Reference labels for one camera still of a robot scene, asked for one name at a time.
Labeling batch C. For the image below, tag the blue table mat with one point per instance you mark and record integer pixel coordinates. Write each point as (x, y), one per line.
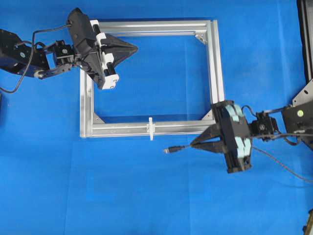
(53, 182)

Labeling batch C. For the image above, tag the black stand at right edge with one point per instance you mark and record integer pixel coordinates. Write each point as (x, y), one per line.
(305, 16)

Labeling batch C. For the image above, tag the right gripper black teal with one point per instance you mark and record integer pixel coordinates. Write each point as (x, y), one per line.
(232, 128)

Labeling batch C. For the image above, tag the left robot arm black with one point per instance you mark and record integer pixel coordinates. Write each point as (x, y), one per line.
(35, 59)

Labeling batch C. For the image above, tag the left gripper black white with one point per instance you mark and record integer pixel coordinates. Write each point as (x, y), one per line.
(89, 42)

